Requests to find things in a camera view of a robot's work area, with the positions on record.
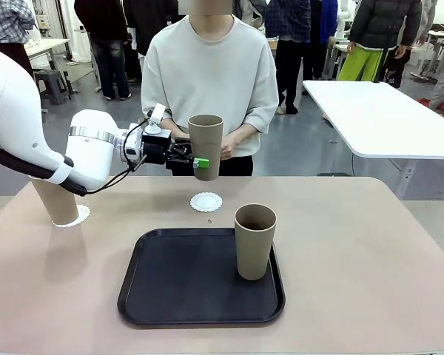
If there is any small white table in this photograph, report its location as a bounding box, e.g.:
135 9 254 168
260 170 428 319
24 36 73 71

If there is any white wrist webcam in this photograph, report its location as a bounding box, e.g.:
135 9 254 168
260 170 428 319
147 104 167 135

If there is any tall tan cup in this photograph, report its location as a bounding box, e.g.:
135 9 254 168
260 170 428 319
187 114 224 182
233 203 278 281
32 176 79 227

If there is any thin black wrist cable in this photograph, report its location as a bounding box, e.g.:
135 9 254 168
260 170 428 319
84 118 152 195

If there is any bystander with bright green trousers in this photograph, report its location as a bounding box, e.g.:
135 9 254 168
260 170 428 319
336 0 423 82

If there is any bystander in blue jacket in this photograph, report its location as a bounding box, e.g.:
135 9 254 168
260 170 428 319
310 0 340 81

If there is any person's left forearm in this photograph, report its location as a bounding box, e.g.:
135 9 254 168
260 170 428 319
240 121 263 138

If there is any person in plaid shirt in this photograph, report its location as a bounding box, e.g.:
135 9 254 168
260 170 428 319
0 0 36 81

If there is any bystander in black jeans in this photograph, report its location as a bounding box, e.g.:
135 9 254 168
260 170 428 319
73 0 132 101

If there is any person in cream sweatshirt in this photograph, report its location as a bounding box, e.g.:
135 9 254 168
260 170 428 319
140 0 280 177

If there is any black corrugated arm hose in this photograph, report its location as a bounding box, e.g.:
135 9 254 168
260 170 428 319
0 140 87 197

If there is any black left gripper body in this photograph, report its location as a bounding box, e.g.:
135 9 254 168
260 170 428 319
140 129 173 166

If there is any white flange adapter box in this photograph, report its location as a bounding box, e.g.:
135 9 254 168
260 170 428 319
120 124 144 163

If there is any large white table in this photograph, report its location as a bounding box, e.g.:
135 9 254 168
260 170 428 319
302 79 444 200

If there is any grey plastic stool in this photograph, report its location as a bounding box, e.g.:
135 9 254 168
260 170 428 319
33 69 72 105

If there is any bystander in printed black trousers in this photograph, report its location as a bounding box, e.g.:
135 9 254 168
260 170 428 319
383 0 436 89

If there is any bystander in black jacket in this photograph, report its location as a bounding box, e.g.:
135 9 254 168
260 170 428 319
124 0 181 71

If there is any white scalloped paper coaster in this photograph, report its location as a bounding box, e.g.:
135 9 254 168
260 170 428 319
190 192 223 214
51 204 91 229

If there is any black plastic tray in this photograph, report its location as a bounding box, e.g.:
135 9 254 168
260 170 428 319
117 228 286 329

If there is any person's left hand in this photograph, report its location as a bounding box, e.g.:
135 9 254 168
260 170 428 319
220 126 246 161

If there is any bystander in dark checked shirt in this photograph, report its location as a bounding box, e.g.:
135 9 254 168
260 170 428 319
264 0 312 115

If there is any person's right hand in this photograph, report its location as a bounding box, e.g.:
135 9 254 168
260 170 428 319
168 121 190 139

